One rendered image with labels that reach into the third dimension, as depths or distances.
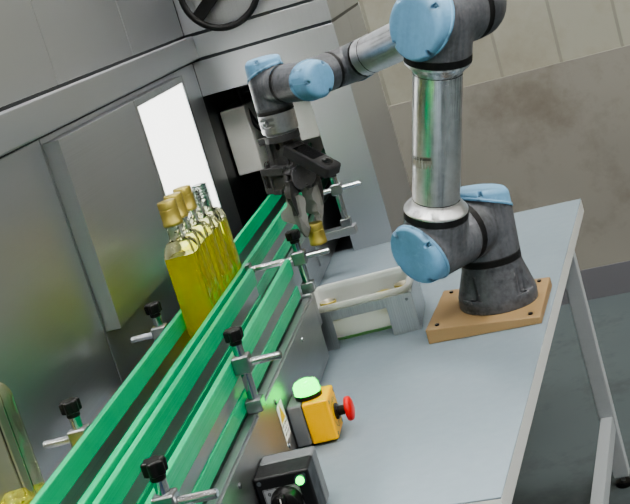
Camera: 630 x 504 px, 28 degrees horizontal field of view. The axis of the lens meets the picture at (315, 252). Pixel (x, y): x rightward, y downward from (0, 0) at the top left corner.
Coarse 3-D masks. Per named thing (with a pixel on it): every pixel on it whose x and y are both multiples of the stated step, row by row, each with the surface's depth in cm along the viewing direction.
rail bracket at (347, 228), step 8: (336, 184) 301; (344, 184) 302; (352, 184) 301; (360, 184) 301; (328, 192) 302; (336, 192) 302; (344, 208) 303; (344, 216) 303; (344, 224) 303; (352, 224) 304; (328, 232) 304; (336, 232) 303; (344, 232) 303; (352, 232) 303; (328, 240) 304; (320, 256) 307; (320, 264) 305
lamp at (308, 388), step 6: (306, 378) 201; (312, 378) 201; (294, 384) 201; (300, 384) 200; (306, 384) 200; (312, 384) 200; (318, 384) 201; (294, 390) 201; (300, 390) 200; (306, 390) 200; (312, 390) 200; (318, 390) 201; (294, 396) 202; (300, 396) 200; (306, 396) 200; (312, 396) 200; (318, 396) 200
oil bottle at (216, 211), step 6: (210, 210) 240; (216, 210) 240; (222, 210) 243; (216, 216) 239; (222, 216) 241; (222, 222) 239; (222, 228) 239; (228, 228) 243; (228, 234) 242; (228, 240) 240; (228, 246) 240; (234, 246) 244; (234, 252) 243; (234, 258) 242; (234, 264) 241; (240, 264) 245
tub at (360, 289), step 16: (384, 272) 260; (400, 272) 259; (320, 288) 262; (336, 288) 262; (352, 288) 261; (368, 288) 261; (384, 288) 260; (400, 288) 243; (336, 304) 246; (352, 304) 246
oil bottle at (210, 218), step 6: (204, 216) 235; (210, 216) 235; (210, 222) 234; (216, 222) 236; (216, 228) 235; (216, 234) 234; (222, 234) 238; (222, 240) 237; (222, 246) 236; (222, 252) 235; (228, 252) 239; (228, 258) 238; (228, 264) 237; (228, 270) 236; (234, 270) 240; (228, 276) 235; (234, 276) 239
